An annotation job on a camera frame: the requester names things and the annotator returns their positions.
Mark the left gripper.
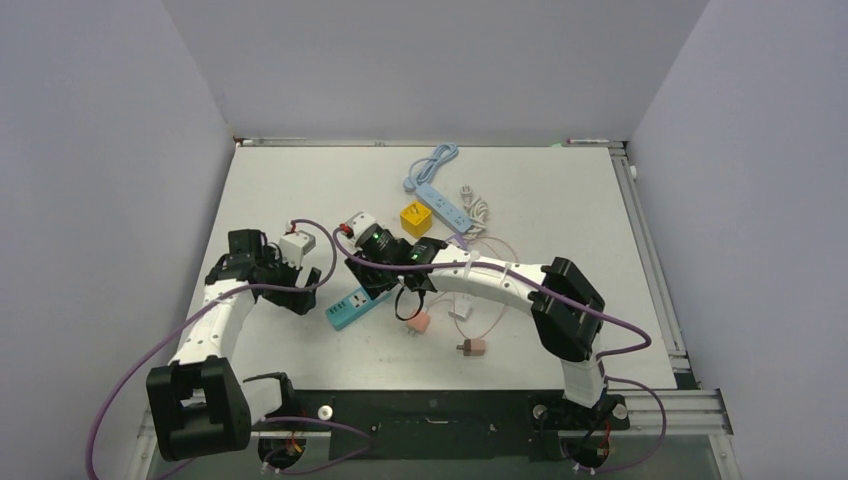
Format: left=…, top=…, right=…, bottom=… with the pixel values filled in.
left=258, top=246, right=319, bottom=315

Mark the yellow cube socket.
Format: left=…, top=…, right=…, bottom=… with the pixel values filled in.
left=399, top=201, right=433, bottom=239

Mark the thin pink charging cable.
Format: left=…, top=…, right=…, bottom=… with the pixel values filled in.
left=419, top=237, right=521, bottom=341

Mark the purple power strip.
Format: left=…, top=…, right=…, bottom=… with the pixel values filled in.
left=445, top=234, right=468, bottom=250

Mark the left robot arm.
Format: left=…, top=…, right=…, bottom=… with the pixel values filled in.
left=146, top=229, right=321, bottom=462

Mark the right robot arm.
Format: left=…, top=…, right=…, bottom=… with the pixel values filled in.
left=337, top=221, right=606, bottom=428

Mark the teal power strip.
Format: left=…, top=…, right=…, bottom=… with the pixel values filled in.
left=325, top=287, right=389, bottom=332

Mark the light blue power strip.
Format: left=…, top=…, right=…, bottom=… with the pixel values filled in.
left=413, top=183, right=473, bottom=234

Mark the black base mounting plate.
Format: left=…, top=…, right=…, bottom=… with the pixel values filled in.
left=254, top=390, right=631, bottom=463

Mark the light blue coiled cable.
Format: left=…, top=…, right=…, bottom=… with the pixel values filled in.
left=402, top=142, right=460, bottom=195

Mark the pink wall charger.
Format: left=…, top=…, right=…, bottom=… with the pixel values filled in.
left=404, top=310, right=431, bottom=336

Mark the white coiled cable with plug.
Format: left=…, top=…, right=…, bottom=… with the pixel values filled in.
left=459, top=184, right=490, bottom=240

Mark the small white wall charger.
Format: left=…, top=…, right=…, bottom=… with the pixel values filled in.
left=448, top=297, right=473, bottom=321

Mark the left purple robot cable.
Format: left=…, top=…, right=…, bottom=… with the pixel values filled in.
left=84, top=218, right=372, bottom=480

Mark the brown wall charger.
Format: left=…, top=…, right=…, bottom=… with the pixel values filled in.
left=455, top=338, right=487, bottom=357

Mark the aluminium right frame rail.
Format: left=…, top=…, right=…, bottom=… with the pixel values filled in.
left=608, top=141, right=701, bottom=390

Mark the aluminium frame rail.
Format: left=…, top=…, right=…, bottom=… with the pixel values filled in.
left=608, top=141, right=701, bottom=390
left=137, top=389, right=734, bottom=439

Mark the aluminium front frame rail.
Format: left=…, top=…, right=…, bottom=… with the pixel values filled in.
left=137, top=389, right=734, bottom=439

